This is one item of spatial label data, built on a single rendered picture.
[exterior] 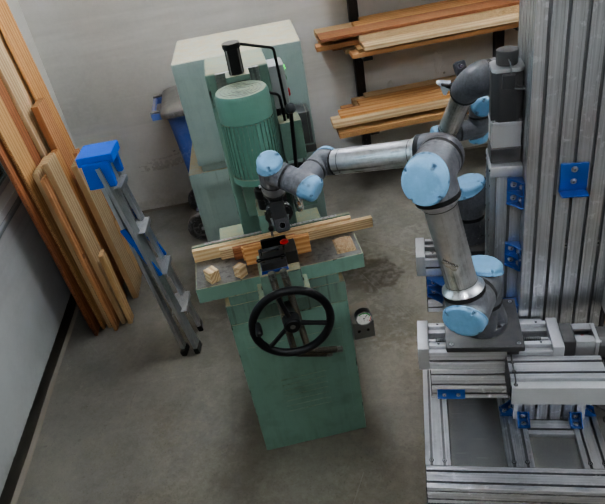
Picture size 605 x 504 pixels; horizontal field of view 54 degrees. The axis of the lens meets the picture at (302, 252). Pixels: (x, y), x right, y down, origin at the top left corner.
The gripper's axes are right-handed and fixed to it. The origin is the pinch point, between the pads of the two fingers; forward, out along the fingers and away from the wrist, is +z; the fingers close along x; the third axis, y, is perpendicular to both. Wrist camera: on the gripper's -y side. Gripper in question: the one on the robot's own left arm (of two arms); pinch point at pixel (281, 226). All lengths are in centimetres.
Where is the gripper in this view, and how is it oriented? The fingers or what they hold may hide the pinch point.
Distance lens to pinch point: 198.3
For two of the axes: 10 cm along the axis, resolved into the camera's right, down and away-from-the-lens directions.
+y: -2.3, -8.6, 4.5
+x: -9.7, 2.3, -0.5
